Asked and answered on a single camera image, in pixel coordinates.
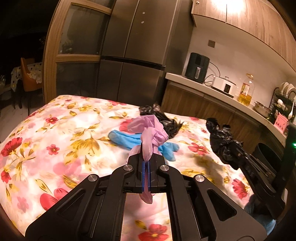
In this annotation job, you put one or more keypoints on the dark grey refrigerator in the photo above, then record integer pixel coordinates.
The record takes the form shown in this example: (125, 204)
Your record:
(144, 41)

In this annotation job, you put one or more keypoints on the wooden glass sliding door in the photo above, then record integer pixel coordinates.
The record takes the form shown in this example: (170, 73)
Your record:
(73, 48)

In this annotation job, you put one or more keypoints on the wooden cabinets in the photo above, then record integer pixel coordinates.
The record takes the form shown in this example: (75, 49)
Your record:
(181, 100)
(256, 23)

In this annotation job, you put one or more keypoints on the wooden lower cabinets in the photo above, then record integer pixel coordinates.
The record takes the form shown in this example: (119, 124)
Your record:
(181, 100)

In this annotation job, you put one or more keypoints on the floral tablecloth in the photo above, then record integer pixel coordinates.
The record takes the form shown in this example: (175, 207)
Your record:
(52, 150)

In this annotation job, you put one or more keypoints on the steel bowl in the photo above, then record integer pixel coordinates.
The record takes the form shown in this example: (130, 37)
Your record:
(261, 109)

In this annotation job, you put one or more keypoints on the black plastic bag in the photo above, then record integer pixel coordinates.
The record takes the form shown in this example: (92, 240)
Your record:
(220, 140)
(171, 126)

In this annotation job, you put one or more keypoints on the black trash bin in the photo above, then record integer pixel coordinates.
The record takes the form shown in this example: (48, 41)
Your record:
(268, 157)

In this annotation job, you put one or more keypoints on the white rice cooker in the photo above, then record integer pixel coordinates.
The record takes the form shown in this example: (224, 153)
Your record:
(224, 85)

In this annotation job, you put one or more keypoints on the black air fryer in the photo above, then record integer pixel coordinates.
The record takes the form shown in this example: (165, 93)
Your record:
(197, 67)

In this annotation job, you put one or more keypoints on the blue glove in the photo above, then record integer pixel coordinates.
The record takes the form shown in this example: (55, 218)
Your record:
(150, 140)

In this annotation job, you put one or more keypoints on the cooking oil bottle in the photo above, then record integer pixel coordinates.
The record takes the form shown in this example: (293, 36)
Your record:
(247, 90)

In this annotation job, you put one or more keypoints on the purple glove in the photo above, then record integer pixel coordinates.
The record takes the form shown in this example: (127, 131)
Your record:
(138, 125)

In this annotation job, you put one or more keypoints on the orange chair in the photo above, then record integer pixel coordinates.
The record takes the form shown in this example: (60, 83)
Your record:
(29, 84)

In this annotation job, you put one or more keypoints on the wall socket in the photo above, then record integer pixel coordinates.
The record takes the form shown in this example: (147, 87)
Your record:
(211, 43)

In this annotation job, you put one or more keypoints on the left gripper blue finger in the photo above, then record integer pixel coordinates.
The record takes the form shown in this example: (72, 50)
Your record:
(143, 175)
(149, 176)

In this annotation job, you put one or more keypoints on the wooden upper cabinets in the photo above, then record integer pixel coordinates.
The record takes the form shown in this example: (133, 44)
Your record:
(256, 23)

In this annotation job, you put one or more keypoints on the black dish rack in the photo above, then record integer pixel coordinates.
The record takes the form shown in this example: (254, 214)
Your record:
(283, 102)

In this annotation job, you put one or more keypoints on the pink utensil holder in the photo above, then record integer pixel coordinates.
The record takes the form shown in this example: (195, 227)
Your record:
(281, 123)

